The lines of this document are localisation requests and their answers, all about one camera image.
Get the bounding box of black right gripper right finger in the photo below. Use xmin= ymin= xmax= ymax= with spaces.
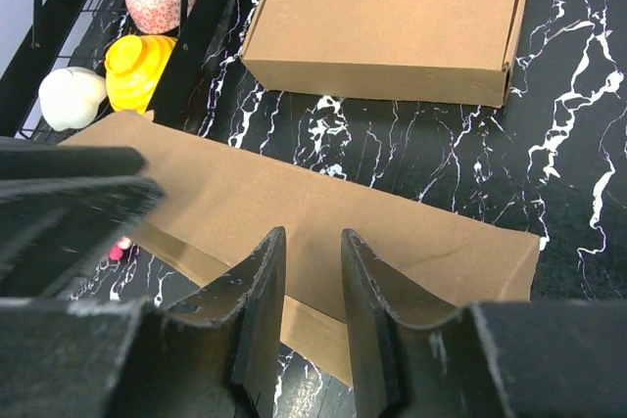
xmin=341 ymin=229 xmax=626 ymax=417

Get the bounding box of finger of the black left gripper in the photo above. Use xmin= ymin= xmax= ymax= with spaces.
xmin=1 ymin=145 xmax=164 ymax=297

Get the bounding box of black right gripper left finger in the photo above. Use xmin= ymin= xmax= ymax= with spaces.
xmin=1 ymin=227 xmax=286 ymax=417

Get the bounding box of brown cardboard box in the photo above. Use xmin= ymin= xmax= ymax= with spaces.
xmin=241 ymin=0 xmax=526 ymax=108
xmin=69 ymin=112 xmax=540 ymax=384

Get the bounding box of closed brown cardboard box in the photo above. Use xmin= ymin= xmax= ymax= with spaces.
xmin=241 ymin=0 xmax=526 ymax=108

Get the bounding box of pink sunflower plush toy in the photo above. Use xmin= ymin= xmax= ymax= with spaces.
xmin=109 ymin=237 xmax=132 ymax=262

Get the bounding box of white flower-shaped cup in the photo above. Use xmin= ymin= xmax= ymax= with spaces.
xmin=38 ymin=67 xmax=107 ymax=132

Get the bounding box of orange yellow ribbed bowl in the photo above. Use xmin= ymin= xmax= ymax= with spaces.
xmin=104 ymin=34 xmax=176 ymax=115

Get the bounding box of black wire dish rack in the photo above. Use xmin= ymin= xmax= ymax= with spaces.
xmin=1 ymin=0 xmax=235 ymax=143

